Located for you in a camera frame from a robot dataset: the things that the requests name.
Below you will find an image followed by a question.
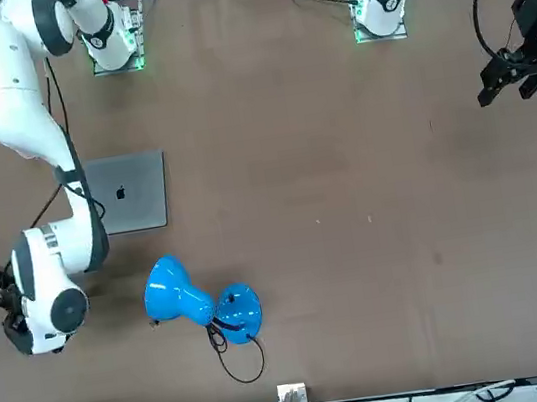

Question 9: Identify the black desktop phone stand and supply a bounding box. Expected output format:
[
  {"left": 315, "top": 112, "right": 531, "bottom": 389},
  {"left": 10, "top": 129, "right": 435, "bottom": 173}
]
[{"left": 1, "top": 316, "right": 38, "bottom": 359}]

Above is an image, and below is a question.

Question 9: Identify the white cable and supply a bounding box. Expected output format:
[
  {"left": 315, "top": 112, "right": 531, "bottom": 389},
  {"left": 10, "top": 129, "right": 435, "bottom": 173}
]
[{"left": 440, "top": 377, "right": 521, "bottom": 402}]

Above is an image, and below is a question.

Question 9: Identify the silver closed laptop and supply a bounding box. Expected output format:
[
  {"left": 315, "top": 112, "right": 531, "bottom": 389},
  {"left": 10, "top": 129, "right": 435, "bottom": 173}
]
[{"left": 80, "top": 148, "right": 176, "bottom": 239}]

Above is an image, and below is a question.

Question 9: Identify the blue desk lamp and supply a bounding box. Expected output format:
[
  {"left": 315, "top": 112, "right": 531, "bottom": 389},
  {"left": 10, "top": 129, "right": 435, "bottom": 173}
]
[{"left": 138, "top": 242, "right": 269, "bottom": 360}]

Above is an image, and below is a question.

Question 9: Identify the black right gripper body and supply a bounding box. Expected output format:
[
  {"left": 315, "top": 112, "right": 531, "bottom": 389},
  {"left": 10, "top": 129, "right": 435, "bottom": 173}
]
[{"left": 0, "top": 281, "right": 29, "bottom": 333}]

